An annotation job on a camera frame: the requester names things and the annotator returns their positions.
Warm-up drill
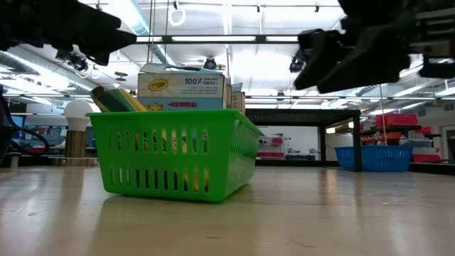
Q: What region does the black rig-mounted camera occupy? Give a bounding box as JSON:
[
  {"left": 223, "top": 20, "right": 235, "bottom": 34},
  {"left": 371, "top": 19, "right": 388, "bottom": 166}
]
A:
[
  {"left": 288, "top": 49, "right": 305, "bottom": 75},
  {"left": 55, "top": 49, "right": 90, "bottom": 73}
]

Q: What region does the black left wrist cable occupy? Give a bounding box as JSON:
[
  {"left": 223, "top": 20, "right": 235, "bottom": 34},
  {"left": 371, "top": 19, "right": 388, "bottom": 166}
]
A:
[{"left": 0, "top": 94, "right": 51, "bottom": 154}]

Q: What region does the light blue crayola box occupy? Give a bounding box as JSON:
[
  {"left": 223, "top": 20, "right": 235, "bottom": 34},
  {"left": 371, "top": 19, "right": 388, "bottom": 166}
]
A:
[{"left": 136, "top": 62, "right": 228, "bottom": 112}]

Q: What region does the small Crayola crayon box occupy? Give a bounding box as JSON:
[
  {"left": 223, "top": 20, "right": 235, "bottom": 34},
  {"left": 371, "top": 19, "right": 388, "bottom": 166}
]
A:
[{"left": 89, "top": 84, "right": 149, "bottom": 114}]

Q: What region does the green plastic basket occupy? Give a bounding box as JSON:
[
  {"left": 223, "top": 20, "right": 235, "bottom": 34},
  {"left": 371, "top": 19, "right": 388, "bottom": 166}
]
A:
[{"left": 86, "top": 108, "right": 264, "bottom": 203}]

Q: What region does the black hanging cable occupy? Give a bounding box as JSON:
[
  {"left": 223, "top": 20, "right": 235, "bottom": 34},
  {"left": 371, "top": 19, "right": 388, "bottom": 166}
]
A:
[
  {"left": 163, "top": 0, "right": 170, "bottom": 65},
  {"left": 147, "top": 0, "right": 156, "bottom": 65}
]

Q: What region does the white bulb brass lamp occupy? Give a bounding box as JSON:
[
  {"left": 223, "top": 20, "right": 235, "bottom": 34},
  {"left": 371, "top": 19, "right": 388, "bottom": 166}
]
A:
[{"left": 49, "top": 99, "right": 99, "bottom": 167}]

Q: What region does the black metal rig frame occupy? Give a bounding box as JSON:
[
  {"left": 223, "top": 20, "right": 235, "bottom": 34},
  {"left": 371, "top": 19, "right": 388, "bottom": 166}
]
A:
[{"left": 408, "top": 161, "right": 455, "bottom": 175}]

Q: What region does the black perforated metal stand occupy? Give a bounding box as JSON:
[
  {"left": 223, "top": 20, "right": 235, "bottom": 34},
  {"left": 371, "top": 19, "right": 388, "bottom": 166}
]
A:
[{"left": 245, "top": 108, "right": 363, "bottom": 174}]

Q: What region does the red storage bin rack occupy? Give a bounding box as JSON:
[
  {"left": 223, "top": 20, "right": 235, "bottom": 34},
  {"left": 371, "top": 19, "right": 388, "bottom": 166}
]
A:
[{"left": 358, "top": 112, "right": 444, "bottom": 164}]

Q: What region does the white cable loop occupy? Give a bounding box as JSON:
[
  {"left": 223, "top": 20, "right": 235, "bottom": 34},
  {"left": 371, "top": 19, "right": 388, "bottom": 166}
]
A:
[{"left": 168, "top": 6, "right": 187, "bottom": 28}]

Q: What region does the white rack with red bins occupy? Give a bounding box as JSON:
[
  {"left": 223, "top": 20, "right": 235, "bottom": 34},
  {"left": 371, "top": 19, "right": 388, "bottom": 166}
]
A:
[{"left": 256, "top": 134, "right": 321, "bottom": 160}]

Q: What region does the blue plastic basket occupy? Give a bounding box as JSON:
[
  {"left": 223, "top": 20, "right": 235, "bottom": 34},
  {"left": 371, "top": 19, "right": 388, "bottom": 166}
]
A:
[{"left": 334, "top": 144, "right": 414, "bottom": 173}]

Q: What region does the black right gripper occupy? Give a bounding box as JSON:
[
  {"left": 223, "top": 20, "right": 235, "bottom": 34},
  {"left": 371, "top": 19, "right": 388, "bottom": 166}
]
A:
[{"left": 317, "top": 0, "right": 455, "bottom": 95}]

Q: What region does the overhead LED light bar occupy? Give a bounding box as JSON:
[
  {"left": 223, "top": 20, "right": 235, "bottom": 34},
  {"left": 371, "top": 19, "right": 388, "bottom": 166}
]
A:
[{"left": 134, "top": 33, "right": 299, "bottom": 46}]

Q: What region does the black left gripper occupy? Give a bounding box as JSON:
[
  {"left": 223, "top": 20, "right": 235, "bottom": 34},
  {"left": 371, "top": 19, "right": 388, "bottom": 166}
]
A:
[{"left": 0, "top": 0, "right": 138, "bottom": 67}]

